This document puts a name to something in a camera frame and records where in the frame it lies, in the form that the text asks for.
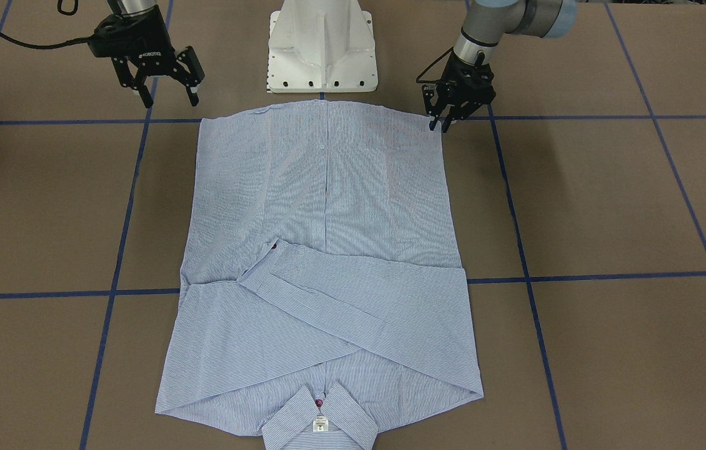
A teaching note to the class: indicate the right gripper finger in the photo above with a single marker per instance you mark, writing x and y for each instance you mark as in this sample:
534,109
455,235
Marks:
140,88
192,89

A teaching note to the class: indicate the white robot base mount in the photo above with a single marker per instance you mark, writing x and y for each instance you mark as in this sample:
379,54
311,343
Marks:
321,47

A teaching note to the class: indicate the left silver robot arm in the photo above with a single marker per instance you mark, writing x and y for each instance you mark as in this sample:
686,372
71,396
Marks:
487,22

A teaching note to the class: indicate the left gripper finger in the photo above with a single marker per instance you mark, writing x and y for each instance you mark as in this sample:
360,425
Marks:
437,121
451,117

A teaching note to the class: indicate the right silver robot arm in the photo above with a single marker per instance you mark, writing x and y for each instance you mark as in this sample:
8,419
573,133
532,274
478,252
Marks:
136,40

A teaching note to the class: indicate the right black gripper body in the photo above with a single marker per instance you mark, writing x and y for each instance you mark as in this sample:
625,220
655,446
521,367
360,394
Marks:
152,55

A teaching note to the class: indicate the light blue striped shirt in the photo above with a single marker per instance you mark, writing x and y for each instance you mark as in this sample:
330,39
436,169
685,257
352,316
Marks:
323,299

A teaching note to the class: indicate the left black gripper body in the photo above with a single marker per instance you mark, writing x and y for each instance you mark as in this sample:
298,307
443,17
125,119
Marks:
475,89

